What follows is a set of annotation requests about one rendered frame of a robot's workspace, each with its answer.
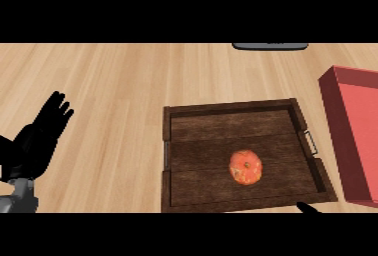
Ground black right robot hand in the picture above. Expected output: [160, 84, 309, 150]
[296, 201, 322, 214]

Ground dark grey appliance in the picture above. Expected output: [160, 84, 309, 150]
[232, 42, 310, 52]

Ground red cardboard box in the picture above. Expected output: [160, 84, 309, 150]
[318, 65, 378, 209]

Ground orange squash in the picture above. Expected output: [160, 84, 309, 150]
[228, 149, 265, 186]

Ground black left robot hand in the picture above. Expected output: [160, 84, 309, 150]
[0, 90, 76, 184]

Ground dark wooden tray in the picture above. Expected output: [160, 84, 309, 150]
[160, 97, 340, 214]

